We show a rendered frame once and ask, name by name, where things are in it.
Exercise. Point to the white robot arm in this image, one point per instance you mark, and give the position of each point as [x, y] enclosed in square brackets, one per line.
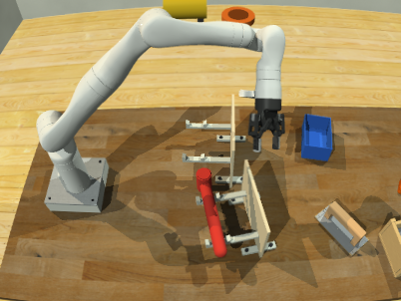
[158, 29]

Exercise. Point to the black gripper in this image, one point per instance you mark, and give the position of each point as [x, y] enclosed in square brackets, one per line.
[267, 118]

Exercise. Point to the tan wooden crate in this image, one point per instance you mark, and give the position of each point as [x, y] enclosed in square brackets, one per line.
[390, 237]

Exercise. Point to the blue open-top bin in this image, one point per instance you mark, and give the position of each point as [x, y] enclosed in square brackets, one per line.
[318, 136]

